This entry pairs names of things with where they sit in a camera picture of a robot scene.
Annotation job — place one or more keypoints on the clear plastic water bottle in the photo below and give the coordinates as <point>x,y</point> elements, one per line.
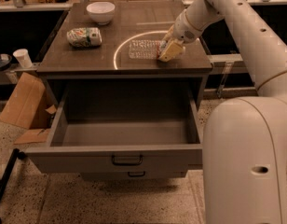
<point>145,49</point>

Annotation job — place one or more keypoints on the grey drawer cabinet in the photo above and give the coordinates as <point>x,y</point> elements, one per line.
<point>111,64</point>

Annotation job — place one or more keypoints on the grey metal shelf rail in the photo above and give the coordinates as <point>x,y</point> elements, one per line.
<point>220,61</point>

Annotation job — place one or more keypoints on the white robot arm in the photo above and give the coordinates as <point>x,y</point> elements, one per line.
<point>244,148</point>

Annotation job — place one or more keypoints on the white paper cup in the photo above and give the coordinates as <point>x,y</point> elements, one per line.
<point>23,58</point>

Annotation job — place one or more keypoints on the open grey top drawer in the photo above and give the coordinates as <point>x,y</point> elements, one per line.
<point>106,131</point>

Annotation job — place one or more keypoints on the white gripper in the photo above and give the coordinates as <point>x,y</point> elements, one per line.
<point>184,31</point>

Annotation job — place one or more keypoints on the black round dish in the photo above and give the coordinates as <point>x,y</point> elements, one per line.
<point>5,61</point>

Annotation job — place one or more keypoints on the black metal stand leg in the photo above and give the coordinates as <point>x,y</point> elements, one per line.
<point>15,155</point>

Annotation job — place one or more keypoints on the brown cardboard box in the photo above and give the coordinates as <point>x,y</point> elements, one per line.
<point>30,107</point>

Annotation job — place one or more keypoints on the white ceramic bowl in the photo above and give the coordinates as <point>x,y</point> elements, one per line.
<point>101,12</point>

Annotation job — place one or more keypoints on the lower grey drawer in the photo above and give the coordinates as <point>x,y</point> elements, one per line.
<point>131,175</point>

